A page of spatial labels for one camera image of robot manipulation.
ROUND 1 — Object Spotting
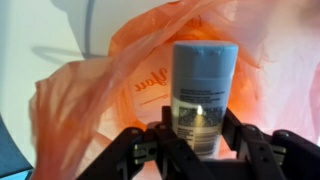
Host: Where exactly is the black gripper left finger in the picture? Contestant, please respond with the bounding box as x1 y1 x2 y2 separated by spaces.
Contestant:
76 105 209 180

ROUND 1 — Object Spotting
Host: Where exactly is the thin grey cable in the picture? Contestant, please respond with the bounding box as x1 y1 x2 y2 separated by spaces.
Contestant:
81 0 108 60

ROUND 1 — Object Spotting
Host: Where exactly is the white cylindrical bottle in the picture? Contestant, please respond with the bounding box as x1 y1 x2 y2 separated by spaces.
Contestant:
170 40 240 160

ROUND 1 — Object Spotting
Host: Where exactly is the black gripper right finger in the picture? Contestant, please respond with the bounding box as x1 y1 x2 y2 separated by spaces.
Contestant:
220 108 320 180

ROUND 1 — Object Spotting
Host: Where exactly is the orange plastic bag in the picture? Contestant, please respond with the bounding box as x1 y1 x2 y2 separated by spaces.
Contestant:
28 0 320 180

